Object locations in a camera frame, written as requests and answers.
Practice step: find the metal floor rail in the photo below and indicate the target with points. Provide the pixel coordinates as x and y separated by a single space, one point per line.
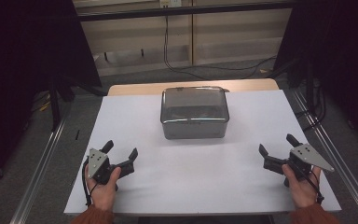
338 161
37 177

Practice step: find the white table board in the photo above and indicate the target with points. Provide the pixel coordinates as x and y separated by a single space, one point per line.
205 174

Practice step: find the black horizontal bar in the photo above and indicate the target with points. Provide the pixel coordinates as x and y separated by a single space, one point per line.
183 11

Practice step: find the black stand leg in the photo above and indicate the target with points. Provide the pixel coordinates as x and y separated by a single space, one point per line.
55 105

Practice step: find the person's right hand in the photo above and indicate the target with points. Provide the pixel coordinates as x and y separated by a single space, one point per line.
301 189

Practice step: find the light wooden table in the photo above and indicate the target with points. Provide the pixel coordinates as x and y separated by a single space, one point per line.
136 89

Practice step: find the person's left hand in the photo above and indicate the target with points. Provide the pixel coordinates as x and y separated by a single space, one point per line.
104 193

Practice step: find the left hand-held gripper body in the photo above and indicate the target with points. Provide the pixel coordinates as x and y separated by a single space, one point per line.
101 169

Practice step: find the white wall outlet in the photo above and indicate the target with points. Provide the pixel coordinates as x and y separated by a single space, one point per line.
170 3

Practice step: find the small black floor object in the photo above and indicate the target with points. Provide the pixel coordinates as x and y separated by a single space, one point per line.
77 135

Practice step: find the gray lidded storage box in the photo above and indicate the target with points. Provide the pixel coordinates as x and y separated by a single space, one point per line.
194 124

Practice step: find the black curtain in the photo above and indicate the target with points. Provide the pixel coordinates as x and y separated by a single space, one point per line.
341 56
24 62

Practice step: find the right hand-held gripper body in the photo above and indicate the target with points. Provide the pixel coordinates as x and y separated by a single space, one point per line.
304 157

